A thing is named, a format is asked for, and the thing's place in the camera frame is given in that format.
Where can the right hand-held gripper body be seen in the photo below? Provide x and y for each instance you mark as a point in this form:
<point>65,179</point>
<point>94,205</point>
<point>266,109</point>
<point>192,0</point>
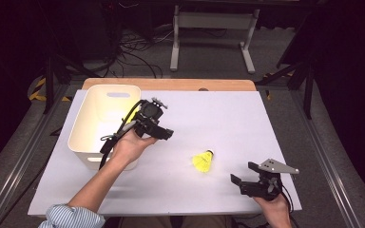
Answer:
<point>263,186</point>

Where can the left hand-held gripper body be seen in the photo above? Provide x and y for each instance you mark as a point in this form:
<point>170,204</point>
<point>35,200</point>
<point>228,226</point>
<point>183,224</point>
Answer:
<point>150,114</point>

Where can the yellow plastic shuttlecock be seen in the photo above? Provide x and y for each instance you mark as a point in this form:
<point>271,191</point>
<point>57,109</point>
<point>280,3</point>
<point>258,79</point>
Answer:
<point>202,162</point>
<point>133,115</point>

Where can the white plastic storage bin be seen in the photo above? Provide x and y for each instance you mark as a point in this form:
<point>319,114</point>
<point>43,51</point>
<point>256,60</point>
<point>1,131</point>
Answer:
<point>92,126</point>

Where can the person's right hand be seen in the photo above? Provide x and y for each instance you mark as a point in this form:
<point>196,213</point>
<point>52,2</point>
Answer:
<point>275,212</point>

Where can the person's left hand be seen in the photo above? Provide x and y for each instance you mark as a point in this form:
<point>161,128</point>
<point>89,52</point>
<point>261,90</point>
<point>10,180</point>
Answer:
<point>128,147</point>

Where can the wooden table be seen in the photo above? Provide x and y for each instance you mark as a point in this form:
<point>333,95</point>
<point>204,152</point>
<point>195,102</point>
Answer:
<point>171,84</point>

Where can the white board sheet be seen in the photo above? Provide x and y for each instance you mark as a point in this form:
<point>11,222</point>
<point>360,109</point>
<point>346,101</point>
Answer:
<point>218,120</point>

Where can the black tripod stand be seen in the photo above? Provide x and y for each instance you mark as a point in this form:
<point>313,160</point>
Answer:
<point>308,91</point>
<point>49,82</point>

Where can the white metal stand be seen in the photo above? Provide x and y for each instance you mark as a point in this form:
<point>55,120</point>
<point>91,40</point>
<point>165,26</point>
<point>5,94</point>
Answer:
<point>214,20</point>

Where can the yellow black hazard tape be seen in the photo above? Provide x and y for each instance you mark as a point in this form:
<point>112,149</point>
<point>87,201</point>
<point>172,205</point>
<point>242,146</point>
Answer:
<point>38,90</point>

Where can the striped shirt sleeve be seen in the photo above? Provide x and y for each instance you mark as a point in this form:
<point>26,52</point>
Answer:
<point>69,218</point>

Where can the metal floor rail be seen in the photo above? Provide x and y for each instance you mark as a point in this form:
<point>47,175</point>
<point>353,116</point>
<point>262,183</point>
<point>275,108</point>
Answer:
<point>22,158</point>
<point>326,158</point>

